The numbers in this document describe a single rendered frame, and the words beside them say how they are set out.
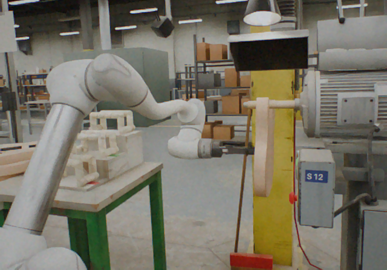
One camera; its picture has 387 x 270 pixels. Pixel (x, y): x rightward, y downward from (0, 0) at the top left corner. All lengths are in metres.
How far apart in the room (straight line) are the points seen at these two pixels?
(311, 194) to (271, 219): 1.41
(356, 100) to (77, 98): 0.89
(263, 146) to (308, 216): 0.33
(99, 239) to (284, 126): 1.38
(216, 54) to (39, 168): 5.46
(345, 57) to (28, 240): 1.12
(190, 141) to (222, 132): 4.94
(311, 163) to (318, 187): 0.07
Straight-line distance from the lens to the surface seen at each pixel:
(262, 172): 1.21
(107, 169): 1.48
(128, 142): 1.60
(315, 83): 1.19
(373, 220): 1.20
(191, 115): 1.42
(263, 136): 1.23
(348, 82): 1.21
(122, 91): 0.99
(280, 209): 2.35
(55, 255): 0.86
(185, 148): 1.40
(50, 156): 1.01
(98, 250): 1.33
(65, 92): 1.05
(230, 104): 6.19
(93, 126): 1.72
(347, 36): 1.37
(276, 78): 2.16
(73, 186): 1.43
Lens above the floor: 1.36
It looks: 8 degrees down
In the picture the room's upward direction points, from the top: 2 degrees counter-clockwise
